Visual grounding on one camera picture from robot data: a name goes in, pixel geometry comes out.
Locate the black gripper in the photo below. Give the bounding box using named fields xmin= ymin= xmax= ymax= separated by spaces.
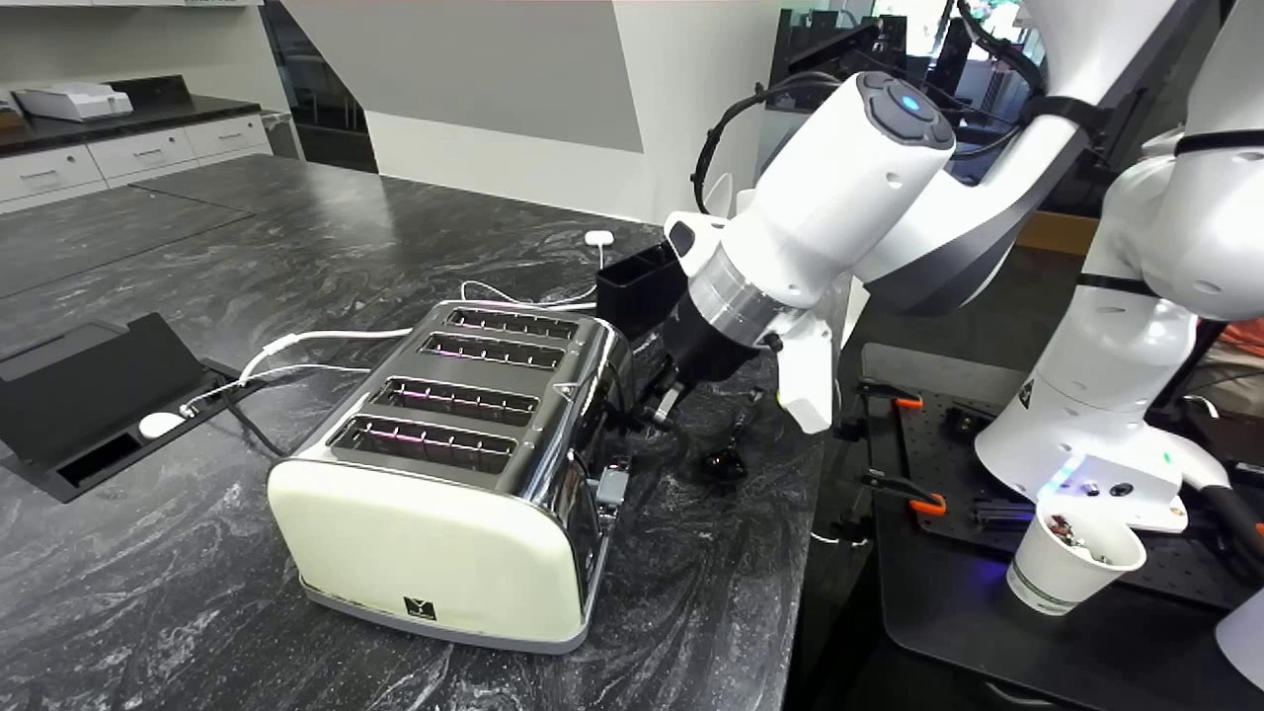
xmin=629 ymin=292 xmax=779 ymax=427

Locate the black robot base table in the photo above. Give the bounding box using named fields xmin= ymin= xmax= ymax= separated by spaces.
xmin=862 ymin=378 xmax=1264 ymax=711

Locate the chrome and cream four-slot toaster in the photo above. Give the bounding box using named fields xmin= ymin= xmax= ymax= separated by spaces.
xmin=265 ymin=296 xmax=637 ymax=661

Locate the white paper cup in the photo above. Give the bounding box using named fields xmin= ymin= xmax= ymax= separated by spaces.
xmin=1001 ymin=502 xmax=1150 ymax=622

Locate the white plug in outlet box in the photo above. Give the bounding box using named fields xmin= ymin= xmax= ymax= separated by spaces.
xmin=135 ymin=408 xmax=188 ymax=441

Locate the black recessed outlet box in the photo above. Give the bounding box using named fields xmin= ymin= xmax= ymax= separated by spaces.
xmin=0 ymin=310 xmax=240 ymax=506

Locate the white drawer cabinet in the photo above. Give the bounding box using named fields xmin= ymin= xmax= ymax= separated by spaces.
xmin=0 ymin=92 xmax=275 ymax=219

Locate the white box device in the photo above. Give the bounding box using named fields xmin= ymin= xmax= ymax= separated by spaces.
xmin=6 ymin=76 xmax=139 ymax=128

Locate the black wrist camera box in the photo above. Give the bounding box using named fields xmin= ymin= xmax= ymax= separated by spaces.
xmin=591 ymin=241 xmax=691 ymax=340

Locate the grey toaster lever handle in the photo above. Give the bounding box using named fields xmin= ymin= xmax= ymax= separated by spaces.
xmin=591 ymin=465 xmax=637 ymax=515

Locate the thin white cable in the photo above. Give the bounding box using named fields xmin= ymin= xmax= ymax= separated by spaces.
xmin=455 ymin=233 xmax=608 ymax=315

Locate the orange-handled clamp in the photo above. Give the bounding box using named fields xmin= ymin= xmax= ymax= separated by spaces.
xmin=862 ymin=385 xmax=930 ymax=448
xmin=866 ymin=465 xmax=950 ymax=521

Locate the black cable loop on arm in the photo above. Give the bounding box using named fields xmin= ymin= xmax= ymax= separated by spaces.
xmin=688 ymin=66 xmax=843 ymax=219

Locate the thick white cable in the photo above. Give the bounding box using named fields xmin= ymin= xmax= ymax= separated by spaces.
xmin=193 ymin=324 xmax=418 ymax=412

